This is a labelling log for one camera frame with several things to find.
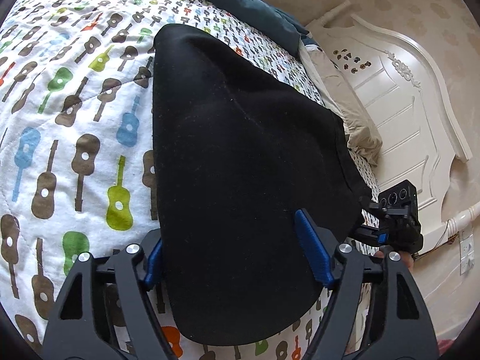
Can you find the beige pillow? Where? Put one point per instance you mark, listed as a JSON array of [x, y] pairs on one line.
[[338, 95]]

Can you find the white carved headboard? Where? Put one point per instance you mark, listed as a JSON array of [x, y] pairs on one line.
[[403, 90]]

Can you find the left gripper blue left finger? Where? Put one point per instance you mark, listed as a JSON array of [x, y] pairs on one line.
[[79, 325]]

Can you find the black pants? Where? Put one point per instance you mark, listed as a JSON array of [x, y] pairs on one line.
[[237, 153]]

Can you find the person's right hand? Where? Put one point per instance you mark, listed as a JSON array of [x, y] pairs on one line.
[[406, 258]]

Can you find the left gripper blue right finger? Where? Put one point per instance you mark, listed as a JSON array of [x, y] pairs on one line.
[[398, 324]]

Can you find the guitar pattern bed sheet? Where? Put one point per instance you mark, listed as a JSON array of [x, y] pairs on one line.
[[77, 165]]

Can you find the wall power outlet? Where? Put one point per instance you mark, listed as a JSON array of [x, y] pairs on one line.
[[466, 244]]

